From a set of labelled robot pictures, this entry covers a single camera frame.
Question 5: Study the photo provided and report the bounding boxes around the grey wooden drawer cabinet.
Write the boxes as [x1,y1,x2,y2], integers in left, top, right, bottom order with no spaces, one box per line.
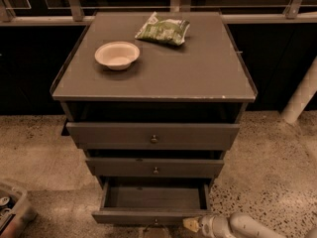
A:
[50,11,259,196]

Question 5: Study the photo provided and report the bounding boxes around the grey bottom drawer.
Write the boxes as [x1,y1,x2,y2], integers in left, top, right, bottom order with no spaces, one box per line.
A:
[92,178,212,225]

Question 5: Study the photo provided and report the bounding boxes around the white paper bowl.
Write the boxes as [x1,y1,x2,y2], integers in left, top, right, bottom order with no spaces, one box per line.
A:
[94,42,140,70]

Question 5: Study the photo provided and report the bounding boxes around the green chip bag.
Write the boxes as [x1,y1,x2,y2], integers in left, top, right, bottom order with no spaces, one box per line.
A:
[135,12,190,47]

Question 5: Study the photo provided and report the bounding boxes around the clear plastic storage bin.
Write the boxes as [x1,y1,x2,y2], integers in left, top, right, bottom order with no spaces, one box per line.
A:
[0,179,37,238]

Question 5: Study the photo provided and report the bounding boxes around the white diagonal post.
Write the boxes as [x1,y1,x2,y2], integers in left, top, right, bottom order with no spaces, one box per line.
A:
[281,57,317,124]

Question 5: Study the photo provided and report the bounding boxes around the metal railing frame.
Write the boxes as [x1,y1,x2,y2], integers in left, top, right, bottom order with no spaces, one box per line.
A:
[0,0,317,26]

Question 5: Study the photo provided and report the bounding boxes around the soda can in bin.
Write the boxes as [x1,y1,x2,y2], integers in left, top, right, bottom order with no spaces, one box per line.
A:
[0,196,10,207]

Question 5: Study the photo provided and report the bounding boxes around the grey top drawer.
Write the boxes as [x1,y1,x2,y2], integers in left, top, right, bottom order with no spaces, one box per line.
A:
[66,122,240,151]

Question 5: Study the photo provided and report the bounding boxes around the grey drawer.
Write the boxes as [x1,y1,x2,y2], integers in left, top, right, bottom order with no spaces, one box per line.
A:
[92,178,212,225]
[86,158,224,179]
[66,122,240,151]

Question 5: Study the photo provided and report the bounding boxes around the grey middle drawer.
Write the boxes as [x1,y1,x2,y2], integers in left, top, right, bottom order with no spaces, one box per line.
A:
[86,158,224,179]

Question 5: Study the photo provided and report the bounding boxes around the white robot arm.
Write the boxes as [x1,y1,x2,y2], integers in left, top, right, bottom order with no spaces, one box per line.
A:
[182,212,287,238]

